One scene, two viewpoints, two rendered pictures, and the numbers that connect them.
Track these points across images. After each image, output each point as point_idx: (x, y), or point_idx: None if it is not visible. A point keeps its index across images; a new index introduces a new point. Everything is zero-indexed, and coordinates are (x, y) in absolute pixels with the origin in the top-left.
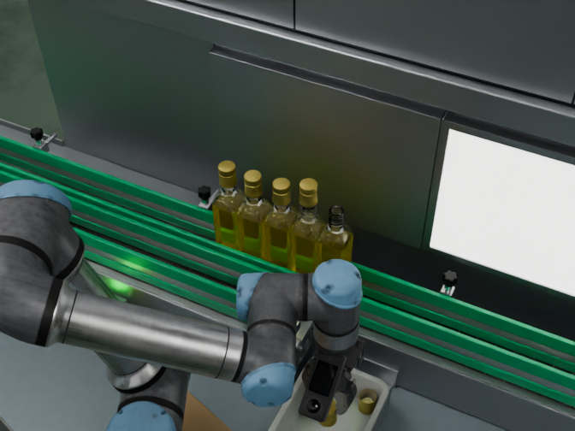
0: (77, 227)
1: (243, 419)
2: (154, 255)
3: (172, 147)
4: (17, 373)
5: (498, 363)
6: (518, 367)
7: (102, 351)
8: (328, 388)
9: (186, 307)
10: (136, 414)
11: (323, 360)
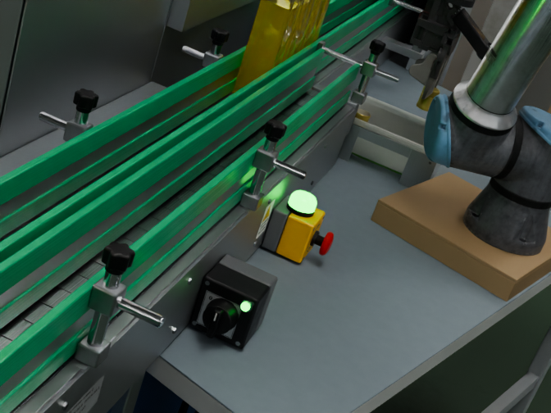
0: (202, 179)
1: (383, 194)
2: (247, 138)
3: (130, 29)
4: (380, 329)
5: (359, 27)
6: (366, 19)
7: None
8: (481, 32)
9: (321, 139)
10: (539, 116)
11: (467, 17)
